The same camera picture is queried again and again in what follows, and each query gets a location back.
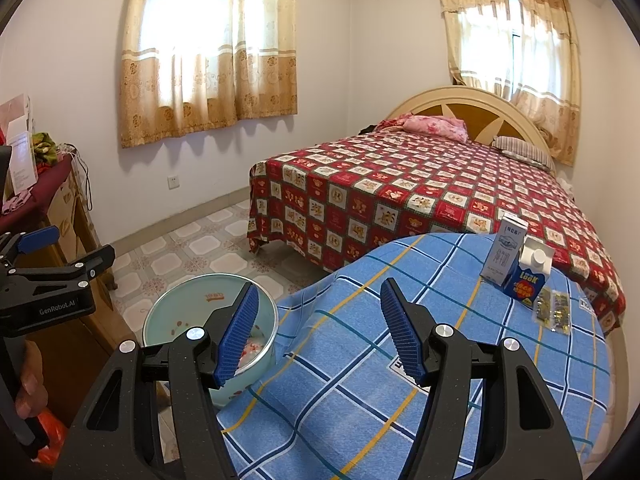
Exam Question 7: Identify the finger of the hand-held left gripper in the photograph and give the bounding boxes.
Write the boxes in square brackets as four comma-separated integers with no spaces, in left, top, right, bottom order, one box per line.
[0,225,61,261]
[7,243,117,293]

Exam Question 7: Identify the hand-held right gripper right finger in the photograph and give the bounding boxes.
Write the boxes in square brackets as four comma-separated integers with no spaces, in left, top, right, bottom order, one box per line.
[379,277,583,480]

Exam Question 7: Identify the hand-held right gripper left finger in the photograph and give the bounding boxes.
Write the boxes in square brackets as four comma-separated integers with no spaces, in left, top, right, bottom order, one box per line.
[52,282,261,480]

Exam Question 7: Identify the light blue waste bin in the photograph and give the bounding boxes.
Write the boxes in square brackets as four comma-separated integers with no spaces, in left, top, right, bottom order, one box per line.
[141,272,279,406]

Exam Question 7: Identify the person's left hand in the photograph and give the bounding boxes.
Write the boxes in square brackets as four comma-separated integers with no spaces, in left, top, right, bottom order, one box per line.
[14,342,45,418]

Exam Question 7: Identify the brown wooden cabinet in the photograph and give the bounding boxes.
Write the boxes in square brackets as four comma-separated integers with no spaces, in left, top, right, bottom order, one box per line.
[0,152,138,426]

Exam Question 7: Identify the pink cloth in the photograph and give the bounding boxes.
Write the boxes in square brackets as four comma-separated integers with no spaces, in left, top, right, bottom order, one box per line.
[0,192,33,216]

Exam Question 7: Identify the dark red cloth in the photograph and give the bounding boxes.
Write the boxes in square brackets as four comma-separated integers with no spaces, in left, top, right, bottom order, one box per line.
[0,152,76,233]

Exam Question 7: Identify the white paper sheet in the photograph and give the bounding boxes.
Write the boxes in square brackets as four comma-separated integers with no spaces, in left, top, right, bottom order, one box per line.
[0,95,38,196]

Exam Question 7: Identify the colourful folded clothes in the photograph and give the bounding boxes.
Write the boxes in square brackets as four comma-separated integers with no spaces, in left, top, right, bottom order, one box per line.
[32,132,63,166]

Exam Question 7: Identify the blue plaid tablecloth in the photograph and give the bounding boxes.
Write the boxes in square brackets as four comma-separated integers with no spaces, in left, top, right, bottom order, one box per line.
[217,232,613,480]

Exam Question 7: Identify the tall white carton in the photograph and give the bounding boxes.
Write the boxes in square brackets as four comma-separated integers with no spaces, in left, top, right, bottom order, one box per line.
[480,213,528,287]

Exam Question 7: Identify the orange plastic bag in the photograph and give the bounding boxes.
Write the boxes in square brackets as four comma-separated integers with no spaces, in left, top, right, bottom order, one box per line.
[35,407,68,468]

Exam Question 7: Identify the blue white capped carton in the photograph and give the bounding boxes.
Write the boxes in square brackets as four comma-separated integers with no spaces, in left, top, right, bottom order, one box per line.
[502,236,555,308]

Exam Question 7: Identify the bed with red quilt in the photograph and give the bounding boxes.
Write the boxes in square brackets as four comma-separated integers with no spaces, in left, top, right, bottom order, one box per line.
[247,127,627,331]

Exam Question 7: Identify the beige patterned curtain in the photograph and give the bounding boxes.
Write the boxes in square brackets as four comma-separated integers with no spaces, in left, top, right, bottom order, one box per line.
[438,0,516,96]
[232,0,299,122]
[117,0,241,150]
[510,0,582,167]

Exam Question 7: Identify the pink pillow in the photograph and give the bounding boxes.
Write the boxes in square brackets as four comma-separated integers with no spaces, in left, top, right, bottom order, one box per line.
[377,115,468,142]

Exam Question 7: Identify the striped pillow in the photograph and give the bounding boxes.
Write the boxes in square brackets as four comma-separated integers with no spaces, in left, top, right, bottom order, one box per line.
[491,136,557,170]

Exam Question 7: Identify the cream arched headboard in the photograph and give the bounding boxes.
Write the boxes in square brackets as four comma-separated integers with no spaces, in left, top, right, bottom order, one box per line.
[382,86,556,153]

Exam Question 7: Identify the thin dark cable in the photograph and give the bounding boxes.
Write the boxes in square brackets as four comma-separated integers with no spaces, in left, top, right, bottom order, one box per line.
[70,145,93,211]

